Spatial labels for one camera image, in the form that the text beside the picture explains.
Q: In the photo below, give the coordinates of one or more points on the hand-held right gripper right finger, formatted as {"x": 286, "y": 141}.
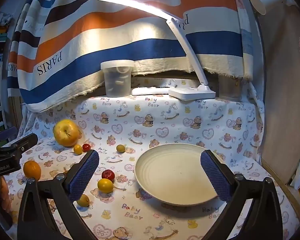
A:
{"x": 215, "y": 175}

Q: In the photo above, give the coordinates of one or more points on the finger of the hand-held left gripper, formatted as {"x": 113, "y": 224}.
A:
{"x": 8, "y": 133}
{"x": 25, "y": 142}

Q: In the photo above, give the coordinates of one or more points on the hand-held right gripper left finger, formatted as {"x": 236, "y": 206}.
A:
{"x": 85, "y": 175}

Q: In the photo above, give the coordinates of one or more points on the small red crabapple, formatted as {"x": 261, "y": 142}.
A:
{"x": 108, "y": 174}
{"x": 86, "y": 147}

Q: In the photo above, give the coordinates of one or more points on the small yellow plum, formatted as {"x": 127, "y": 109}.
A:
{"x": 83, "y": 201}
{"x": 105, "y": 185}
{"x": 120, "y": 148}
{"x": 77, "y": 149}

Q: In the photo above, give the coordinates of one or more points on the orange tangerine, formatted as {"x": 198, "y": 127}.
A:
{"x": 32, "y": 170}

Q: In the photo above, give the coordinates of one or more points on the yellow apple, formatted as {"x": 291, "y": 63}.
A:
{"x": 66, "y": 132}

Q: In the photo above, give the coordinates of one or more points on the cream round plate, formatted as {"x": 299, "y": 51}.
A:
{"x": 172, "y": 175}

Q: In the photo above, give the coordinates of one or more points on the person's left hand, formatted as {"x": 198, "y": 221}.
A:
{"x": 5, "y": 192}

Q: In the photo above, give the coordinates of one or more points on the printed tablecloth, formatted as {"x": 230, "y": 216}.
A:
{"x": 165, "y": 120}

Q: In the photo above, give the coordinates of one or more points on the white desk lamp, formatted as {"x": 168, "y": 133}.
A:
{"x": 192, "y": 93}

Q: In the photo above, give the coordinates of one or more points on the clear plastic container with lid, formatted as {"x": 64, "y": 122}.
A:
{"x": 117, "y": 80}

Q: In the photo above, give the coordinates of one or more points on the round wooden board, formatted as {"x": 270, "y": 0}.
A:
{"x": 282, "y": 92}

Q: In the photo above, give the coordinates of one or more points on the striped cloth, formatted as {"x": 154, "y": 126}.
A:
{"x": 90, "y": 42}

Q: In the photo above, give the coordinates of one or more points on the white clip lamp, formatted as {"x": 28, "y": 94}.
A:
{"x": 265, "y": 1}

